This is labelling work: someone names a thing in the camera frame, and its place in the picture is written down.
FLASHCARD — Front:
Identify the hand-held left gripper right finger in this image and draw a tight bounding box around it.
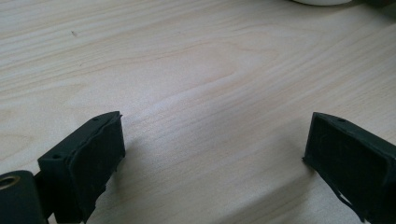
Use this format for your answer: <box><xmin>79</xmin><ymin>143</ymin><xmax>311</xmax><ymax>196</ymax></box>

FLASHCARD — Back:
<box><xmin>302</xmin><ymin>111</ymin><xmax>396</xmax><ymax>224</ymax></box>

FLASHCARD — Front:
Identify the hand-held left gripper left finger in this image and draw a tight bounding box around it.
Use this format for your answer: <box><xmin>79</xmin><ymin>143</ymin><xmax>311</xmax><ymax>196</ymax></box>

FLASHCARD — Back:
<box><xmin>35</xmin><ymin>110</ymin><xmax>126</xmax><ymax>224</ymax></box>

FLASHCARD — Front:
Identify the white pedal trash bin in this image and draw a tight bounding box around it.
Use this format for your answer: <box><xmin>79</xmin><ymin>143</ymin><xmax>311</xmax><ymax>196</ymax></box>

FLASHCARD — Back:
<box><xmin>291</xmin><ymin>0</ymin><xmax>353</xmax><ymax>7</ymax></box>

